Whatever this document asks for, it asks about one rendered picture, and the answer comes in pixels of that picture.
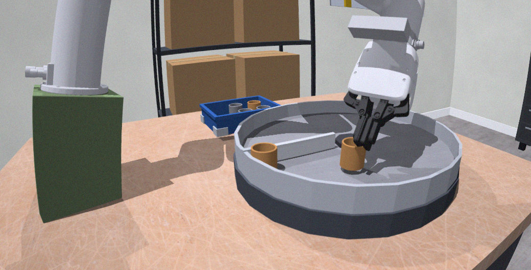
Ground blue open-top crate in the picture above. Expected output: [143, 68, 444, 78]
[200, 95, 281, 134]

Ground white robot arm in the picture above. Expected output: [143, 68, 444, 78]
[25, 0, 425, 95]

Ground bronze bushing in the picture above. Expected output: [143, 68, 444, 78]
[340, 137, 366, 171]
[248, 101, 261, 110]
[251, 142, 277, 169]

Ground grey round turntable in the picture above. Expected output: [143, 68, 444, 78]
[233, 101, 462, 239]

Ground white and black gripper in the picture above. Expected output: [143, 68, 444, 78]
[344, 39, 419, 151]

